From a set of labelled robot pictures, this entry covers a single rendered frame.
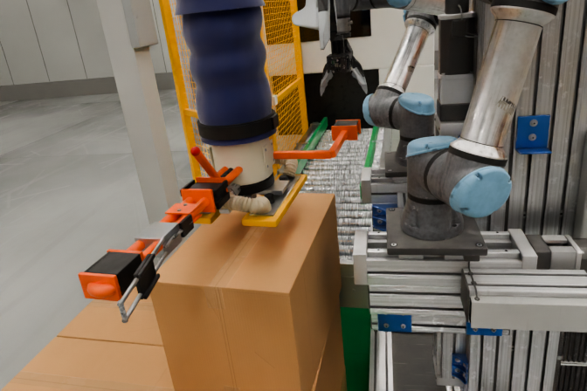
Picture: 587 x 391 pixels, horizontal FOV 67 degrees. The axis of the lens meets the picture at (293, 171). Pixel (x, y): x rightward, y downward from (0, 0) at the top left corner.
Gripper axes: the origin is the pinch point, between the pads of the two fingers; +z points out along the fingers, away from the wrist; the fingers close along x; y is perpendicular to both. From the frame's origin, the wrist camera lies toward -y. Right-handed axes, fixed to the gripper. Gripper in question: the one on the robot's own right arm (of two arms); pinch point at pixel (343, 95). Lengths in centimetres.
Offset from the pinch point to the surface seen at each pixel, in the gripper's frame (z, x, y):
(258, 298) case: 38, -14, 60
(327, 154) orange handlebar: 11.3, -1.2, 26.9
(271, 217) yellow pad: 23, -14, 45
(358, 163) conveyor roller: 77, -18, -144
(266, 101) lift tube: -5.7, -15.7, 31.8
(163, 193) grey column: 68, -125, -68
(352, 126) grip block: 9.7, 2.9, 4.2
